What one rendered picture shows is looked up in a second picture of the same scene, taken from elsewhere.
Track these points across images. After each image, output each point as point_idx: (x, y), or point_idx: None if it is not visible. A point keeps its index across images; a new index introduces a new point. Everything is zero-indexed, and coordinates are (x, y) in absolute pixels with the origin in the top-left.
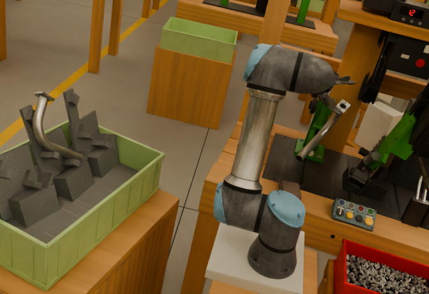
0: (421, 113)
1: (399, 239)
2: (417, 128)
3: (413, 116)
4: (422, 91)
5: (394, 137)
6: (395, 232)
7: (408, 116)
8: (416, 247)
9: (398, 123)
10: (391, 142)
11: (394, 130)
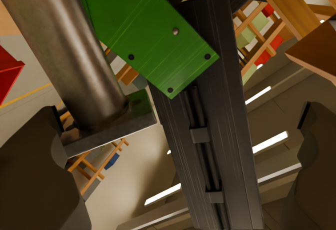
0: (182, 107)
1: (3, 31)
2: (156, 97)
3: (181, 90)
4: (206, 149)
5: (140, 41)
6: (2, 21)
7: (191, 69)
8: (21, 34)
9: (182, 30)
10: (125, 36)
11: (165, 20)
